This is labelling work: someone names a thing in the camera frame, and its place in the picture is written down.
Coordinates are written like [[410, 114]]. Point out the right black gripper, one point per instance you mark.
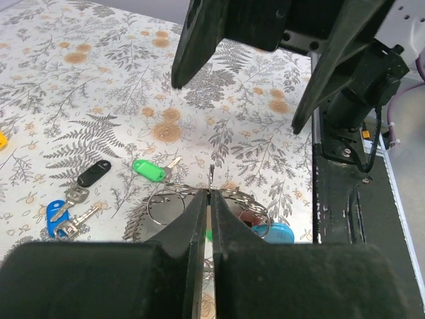
[[298, 26]]

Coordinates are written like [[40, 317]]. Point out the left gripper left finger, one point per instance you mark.
[[159, 278]]

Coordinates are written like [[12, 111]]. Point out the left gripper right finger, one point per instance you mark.
[[256, 279]]

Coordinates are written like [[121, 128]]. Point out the green tag key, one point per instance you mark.
[[154, 172]]

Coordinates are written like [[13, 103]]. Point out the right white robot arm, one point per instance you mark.
[[365, 48]]

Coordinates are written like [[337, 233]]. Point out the blue tag key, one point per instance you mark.
[[66, 228]]

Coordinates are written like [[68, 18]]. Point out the black tag key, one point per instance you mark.
[[79, 192]]

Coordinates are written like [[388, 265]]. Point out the floral table mat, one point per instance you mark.
[[83, 82]]

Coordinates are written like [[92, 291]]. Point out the yellow tag key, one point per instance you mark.
[[3, 140]]

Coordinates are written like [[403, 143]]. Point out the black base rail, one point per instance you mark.
[[351, 207]]

